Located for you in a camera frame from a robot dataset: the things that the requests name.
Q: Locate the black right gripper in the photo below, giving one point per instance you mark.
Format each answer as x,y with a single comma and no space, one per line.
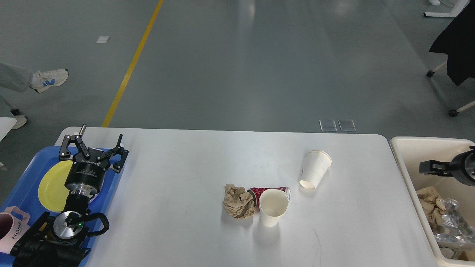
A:
462,167

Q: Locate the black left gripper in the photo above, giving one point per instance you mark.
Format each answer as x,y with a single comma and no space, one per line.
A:
86,174

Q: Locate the yellow plastic plate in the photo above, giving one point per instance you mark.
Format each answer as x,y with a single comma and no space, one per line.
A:
52,192

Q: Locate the small foil bag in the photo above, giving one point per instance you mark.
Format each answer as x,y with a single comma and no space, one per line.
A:
450,229

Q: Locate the pink ribbed mug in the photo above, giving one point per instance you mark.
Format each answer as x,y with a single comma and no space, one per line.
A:
13,224

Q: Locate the white paper cup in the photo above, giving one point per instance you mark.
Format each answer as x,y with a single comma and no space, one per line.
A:
273,204
314,166

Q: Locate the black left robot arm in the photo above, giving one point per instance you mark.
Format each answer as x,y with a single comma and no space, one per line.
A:
59,239

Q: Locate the beige plastic bin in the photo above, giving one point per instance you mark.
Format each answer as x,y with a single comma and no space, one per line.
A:
409,152

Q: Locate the brown paper wad in foil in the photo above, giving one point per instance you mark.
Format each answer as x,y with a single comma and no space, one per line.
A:
432,205

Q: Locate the white table corner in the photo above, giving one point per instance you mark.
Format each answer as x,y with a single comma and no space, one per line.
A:
6,124

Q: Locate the white blue sneaker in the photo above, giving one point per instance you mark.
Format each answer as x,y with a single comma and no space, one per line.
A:
42,81

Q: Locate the black office chair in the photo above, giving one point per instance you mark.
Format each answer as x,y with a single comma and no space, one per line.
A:
457,41

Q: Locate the crumpled brown paper ball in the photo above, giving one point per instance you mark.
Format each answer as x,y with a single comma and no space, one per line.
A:
238,202

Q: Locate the upright white paper cup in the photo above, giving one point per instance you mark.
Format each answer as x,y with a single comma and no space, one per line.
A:
273,204

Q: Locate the crushed red soda can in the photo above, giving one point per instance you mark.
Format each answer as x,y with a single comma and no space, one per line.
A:
257,192

